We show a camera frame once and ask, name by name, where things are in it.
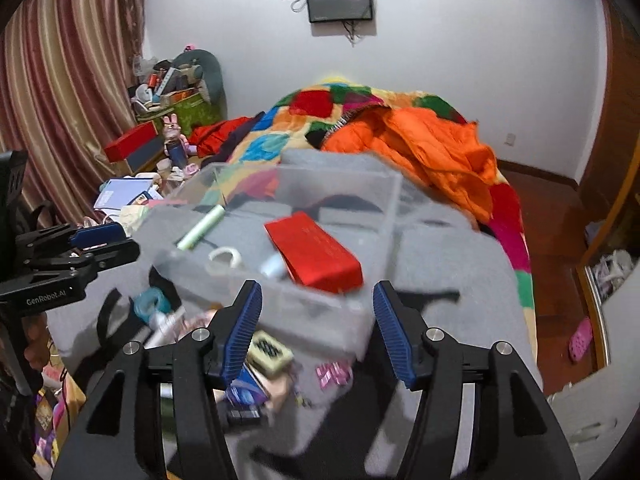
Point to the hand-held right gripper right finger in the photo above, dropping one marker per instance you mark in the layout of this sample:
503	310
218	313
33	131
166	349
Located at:
395	330

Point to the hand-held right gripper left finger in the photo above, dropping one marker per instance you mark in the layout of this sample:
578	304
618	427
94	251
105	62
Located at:
245	330

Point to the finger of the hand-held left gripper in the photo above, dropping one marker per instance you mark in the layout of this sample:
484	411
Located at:
100	234
120	252

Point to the small blue cardboard box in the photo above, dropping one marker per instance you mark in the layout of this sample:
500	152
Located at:
245	392

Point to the clear plastic storage box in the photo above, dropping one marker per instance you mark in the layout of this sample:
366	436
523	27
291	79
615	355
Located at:
320	310

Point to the beige patterned small box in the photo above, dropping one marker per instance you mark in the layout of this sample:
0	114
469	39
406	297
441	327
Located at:
270	355

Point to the blue notebook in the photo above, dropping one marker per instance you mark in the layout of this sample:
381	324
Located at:
120	192

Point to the pink flat box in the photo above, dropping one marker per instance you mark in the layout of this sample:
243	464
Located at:
167	203

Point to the small white blue bottle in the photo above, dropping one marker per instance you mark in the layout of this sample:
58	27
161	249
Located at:
272	266

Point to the pink candy wrappers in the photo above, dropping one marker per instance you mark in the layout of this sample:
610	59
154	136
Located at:
332	374

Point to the white tape roll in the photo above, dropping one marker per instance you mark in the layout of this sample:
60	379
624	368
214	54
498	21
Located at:
212	260

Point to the grey blanket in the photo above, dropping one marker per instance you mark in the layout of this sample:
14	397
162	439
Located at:
450	270

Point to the white squeeze tube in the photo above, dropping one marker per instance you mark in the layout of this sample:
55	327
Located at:
162	330

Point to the light green tube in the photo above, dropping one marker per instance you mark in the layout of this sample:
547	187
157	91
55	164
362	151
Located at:
200	227

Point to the small black box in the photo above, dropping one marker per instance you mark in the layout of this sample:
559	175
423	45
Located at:
245	416

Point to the long red box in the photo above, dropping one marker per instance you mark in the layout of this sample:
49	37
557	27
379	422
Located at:
132	141

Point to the flat red box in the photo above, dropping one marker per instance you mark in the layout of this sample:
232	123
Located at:
315	252

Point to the dark blue bottle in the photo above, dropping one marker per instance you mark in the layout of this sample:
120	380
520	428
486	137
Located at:
176	154

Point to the pink bunny toy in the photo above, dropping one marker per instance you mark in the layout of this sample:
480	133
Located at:
172	130

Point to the green gift box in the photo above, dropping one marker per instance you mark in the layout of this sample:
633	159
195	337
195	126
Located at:
192	112

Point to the striped red gold curtain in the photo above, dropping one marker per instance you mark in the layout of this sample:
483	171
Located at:
65	85

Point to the red jacket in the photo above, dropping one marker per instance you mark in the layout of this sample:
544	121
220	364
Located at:
220	135

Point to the dark purple garment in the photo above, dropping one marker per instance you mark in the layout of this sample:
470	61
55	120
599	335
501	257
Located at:
235	142

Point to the heap of household clutter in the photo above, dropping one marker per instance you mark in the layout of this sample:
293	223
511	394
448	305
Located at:
160	85

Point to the orange puffer jacket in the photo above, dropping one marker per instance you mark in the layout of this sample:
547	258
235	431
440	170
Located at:
425	150

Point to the pink slipper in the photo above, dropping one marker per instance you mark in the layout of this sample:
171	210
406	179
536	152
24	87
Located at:
580	340

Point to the grey curved pillow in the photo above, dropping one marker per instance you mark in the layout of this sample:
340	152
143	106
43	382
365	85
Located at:
212	75

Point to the colourful patchwork blanket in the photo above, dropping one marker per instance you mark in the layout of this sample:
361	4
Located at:
270	125

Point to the white cabinet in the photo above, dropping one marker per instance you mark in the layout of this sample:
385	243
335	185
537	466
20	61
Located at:
600	410

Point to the white shoes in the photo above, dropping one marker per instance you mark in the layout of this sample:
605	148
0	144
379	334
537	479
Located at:
612	270

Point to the brown wooden wardrobe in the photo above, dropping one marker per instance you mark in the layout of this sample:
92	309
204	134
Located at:
620	110

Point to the small black monitor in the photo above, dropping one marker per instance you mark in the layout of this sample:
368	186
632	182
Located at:
340	0

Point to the wall socket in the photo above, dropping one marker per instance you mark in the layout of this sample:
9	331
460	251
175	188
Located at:
510	140

